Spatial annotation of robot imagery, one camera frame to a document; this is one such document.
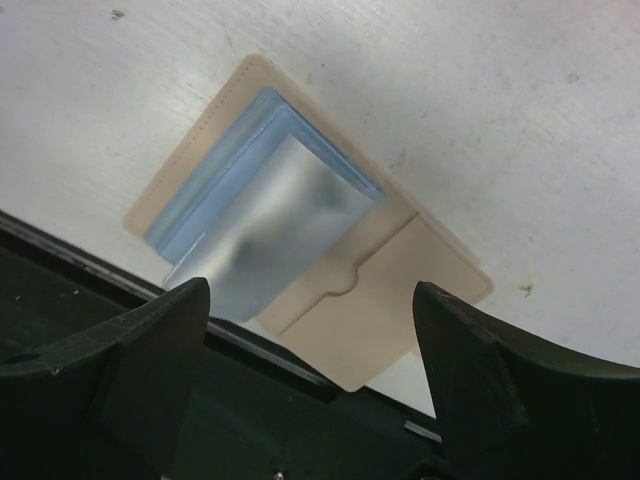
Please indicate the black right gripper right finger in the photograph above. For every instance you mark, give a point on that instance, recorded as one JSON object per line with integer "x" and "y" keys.
{"x": 512, "y": 405}

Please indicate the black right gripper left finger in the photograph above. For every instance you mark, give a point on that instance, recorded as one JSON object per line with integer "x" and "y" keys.
{"x": 108, "y": 402}

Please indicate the beige leather card holder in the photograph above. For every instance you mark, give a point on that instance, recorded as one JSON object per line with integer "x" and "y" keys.
{"x": 348, "y": 316}

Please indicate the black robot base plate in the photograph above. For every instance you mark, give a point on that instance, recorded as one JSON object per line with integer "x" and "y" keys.
{"x": 254, "y": 412}

